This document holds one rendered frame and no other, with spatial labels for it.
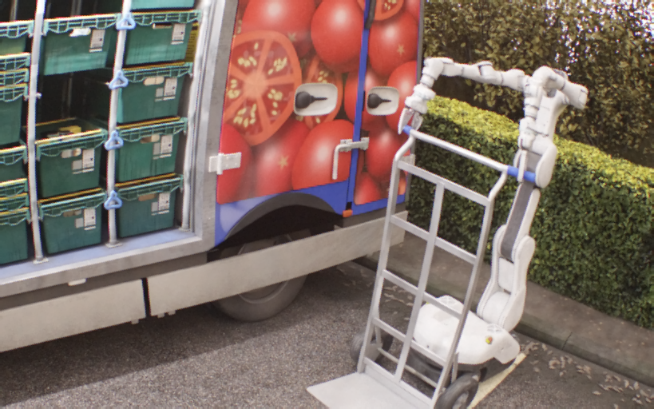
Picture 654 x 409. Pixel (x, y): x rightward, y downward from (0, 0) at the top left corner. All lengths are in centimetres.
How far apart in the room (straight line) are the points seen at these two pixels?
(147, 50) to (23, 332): 142
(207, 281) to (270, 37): 119
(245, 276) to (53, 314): 119
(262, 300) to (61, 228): 141
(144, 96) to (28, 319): 119
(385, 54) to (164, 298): 180
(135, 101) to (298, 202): 109
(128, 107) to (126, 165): 27
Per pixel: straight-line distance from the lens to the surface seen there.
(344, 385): 270
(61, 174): 231
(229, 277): 277
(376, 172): 328
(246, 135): 257
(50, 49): 220
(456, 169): 418
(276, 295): 323
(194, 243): 256
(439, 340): 258
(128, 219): 252
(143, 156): 247
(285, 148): 274
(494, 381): 290
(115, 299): 244
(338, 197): 311
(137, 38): 235
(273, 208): 279
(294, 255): 301
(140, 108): 242
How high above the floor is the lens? 163
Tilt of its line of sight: 18 degrees down
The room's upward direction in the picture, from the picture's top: 6 degrees clockwise
